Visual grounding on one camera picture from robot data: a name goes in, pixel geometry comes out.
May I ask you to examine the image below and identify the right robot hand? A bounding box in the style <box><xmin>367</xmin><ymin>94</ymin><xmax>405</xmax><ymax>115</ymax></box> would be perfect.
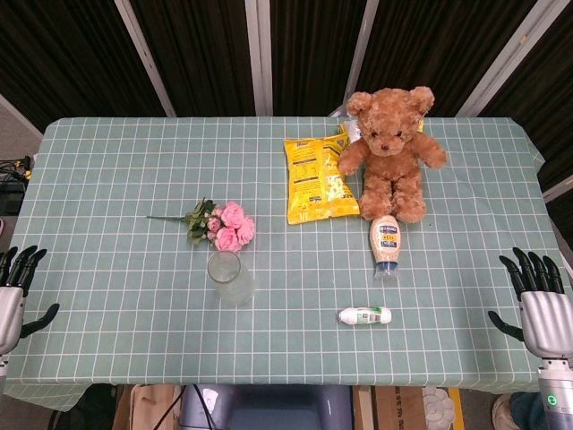
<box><xmin>487</xmin><ymin>246</ymin><xmax>573</xmax><ymax>359</ymax></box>

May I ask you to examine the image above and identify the black electronics with cables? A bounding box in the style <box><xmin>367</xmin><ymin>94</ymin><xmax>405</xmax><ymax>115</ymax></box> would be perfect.
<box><xmin>0</xmin><ymin>155</ymin><xmax>36</xmax><ymax>217</ymax></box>

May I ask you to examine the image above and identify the white shoe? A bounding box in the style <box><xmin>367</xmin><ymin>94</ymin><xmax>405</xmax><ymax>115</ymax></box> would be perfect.
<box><xmin>491</xmin><ymin>393</ymin><xmax>520</xmax><ymax>430</ymax></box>

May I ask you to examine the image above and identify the brown teddy bear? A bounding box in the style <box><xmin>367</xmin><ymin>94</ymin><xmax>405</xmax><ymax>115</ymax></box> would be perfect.
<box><xmin>337</xmin><ymin>85</ymin><xmax>449</xmax><ymax>224</ymax></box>

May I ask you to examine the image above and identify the white and yellow packet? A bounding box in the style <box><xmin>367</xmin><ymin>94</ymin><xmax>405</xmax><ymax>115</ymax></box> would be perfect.
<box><xmin>342</xmin><ymin>116</ymin><xmax>364</xmax><ymax>145</ymax></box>

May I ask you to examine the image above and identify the blue jeans leg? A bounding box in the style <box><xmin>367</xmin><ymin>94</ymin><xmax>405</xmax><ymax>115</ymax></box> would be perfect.
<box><xmin>509</xmin><ymin>391</ymin><xmax>545</xmax><ymax>430</ymax></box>

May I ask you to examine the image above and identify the yellow snack bag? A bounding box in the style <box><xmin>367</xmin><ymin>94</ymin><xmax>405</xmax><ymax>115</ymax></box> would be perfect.
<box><xmin>283</xmin><ymin>124</ymin><xmax>362</xmax><ymax>225</ymax></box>

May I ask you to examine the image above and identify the green checked tablecloth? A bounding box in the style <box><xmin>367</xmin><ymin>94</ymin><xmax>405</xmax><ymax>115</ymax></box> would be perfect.
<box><xmin>0</xmin><ymin>116</ymin><xmax>573</xmax><ymax>412</ymax></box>

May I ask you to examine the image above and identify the mayonnaise squeeze bottle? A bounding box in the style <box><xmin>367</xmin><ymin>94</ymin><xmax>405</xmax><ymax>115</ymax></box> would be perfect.
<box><xmin>369</xmin><ymin>214</ymin><xmax>401</xmax><ymax>282</ymax></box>

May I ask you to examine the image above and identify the brown cardboard box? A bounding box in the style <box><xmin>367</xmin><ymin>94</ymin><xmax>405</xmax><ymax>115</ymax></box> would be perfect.
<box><xmin>374</xmin><ymin>385</ymin><xmax>426</xmax><ymax>430</ymax></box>
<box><xmin>111</xmin><ymin>383</ymin><xmax>183</xmax><ymax>430</ymax></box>

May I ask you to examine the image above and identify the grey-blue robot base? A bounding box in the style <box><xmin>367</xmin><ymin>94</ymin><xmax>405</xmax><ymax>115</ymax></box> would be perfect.
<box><xmin>178</xmin><ymin>383</ymin><xmax>355</xmax><ymax>430</ymax></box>

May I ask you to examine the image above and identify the pink artificial flower bouquet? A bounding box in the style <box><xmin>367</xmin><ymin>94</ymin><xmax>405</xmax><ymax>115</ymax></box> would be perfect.
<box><xmin>146</xmin><ymin>198</ymin><xmax>257</xmax><ymax>253</ymax></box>

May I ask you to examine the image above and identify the clear glass cup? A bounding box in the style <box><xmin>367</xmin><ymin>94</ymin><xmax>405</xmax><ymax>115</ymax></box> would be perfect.
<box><xmin>206</xmin><ymin>250</ymin><xmax>257</xmax><ymax>307</ymax></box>

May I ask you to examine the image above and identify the aluminium frame post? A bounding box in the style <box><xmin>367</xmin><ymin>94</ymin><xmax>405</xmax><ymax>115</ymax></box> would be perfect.
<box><xmin>457</xmin><ymin>0</ymin><xmax>564</xmax><ymax>117</ymax></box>
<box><xmin>244</xmin><ymin>0</ymin><xmax>274</xmax><ymax>116</ymax></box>
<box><xmin>329</xmin><ymin>0</ymin><xmax>381</xmax><ymax>118</ymax></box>
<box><xmin>114</xmin><ymin>0</ymin><xmax>176</xmax><ymax>118</ymax></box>

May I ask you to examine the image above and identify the small white green-label bottle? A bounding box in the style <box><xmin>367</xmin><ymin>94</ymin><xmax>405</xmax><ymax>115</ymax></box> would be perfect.
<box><xmin>338</xmin><ymin>305</ymin><xmax>393</xmax><ymax>326</ymax></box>

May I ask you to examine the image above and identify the wooden plank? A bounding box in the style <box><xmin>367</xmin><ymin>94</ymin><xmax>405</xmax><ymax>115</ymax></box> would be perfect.
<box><xmin>353</xmin><ymin>385</ymin><xmax>375</xmax><ymax>430</ymax></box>

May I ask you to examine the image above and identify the pale pink rose-shaped object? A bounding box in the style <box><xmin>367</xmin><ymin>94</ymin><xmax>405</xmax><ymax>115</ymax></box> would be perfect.
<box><xmin>422</xmin><ymin>387</ymin><xmax>457</xmax><ymax>425</ymax></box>

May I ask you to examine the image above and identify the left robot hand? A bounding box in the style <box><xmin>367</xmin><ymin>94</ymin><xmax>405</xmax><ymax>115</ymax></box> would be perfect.
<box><xmin>0</xmin><ymin>245</ymin><xmax>61</xmax><ymax>357</ymax></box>

